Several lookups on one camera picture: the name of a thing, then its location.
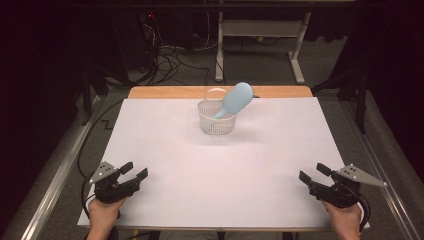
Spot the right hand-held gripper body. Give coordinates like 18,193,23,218
307,163,389,210

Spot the wooden table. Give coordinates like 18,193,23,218
84,85,361,233

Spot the dark equipment with red light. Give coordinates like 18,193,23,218
109,9,161,73

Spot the long black cable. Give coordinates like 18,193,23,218
77,99,125,179

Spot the metal floor rail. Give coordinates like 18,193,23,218
19,94,103,240
339,99,424,240

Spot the light blue hairbrush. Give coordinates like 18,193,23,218
213,82,254,120

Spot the white metal desk frame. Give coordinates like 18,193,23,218
214,0,313,85

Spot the right hand-held gripper cable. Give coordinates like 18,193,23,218
357,194,372,233

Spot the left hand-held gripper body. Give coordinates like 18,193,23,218
88,161,141,205

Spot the white sheet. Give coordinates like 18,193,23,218
77,97,371,231

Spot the person's right hand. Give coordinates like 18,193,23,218
321,200,365,240

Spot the white plastic mesh basket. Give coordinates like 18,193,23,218
197,87,239,136

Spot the bundle of black cables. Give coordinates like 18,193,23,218
139,13,221,86

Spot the black metal stand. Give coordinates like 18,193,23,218
79,63,111,126
311,66,371,135

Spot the person's left hand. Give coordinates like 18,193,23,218
86,197,128,240

